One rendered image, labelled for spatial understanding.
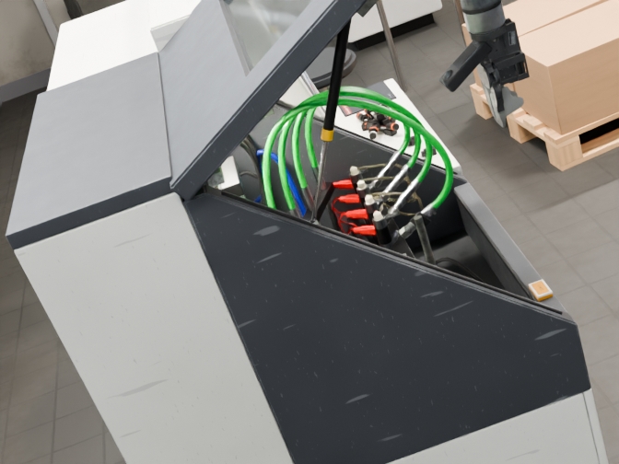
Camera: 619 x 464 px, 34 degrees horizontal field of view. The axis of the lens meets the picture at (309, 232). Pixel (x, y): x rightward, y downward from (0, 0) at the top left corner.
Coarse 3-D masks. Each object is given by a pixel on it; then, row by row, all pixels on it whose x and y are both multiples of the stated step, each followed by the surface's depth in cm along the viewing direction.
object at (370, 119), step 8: (368, 112) 282; (376, 112) 275; (360, 120) 286; (368, 120) 283; (376, 120) 276; (384, 120) 275; (392, 120) 278; (368, 128) 279; (376, 128) 271; (392, 128) 270; (376, 136) 270
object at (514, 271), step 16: (464, 192) 240; (464, 208) 236; (480, 208) 232; (464, 224) 247; (480, 224) 226; (496, 224) 224; (480, 240) 233; (496, 240) 218; (512, 240) 216; (496, 256) 219; (512, 256) 211; (496, 272) 226; (512, 272) 207; (528, 272) 205; (512, 288) 215; (528, 288) 200; (544, 304) 194; (560, 304) 193
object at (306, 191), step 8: (344, 88) 212; (352, 88) 213; (304, 112) 213; (296, 120) 214; (296, 128) 214; (296, 136) 215; (416, 136) 220; (296, 144) 216; (416, 144) 221; (296, 152) 217; (416, 152) 221; (296, 160) 217; (296, 168) 219; (408, 168) 222; (400, 176) 223; (304, 184) 220; (392, 184) 224; (304, 192) 221; (312, 200) 222; (384, 200) 225; (312, 208) 223
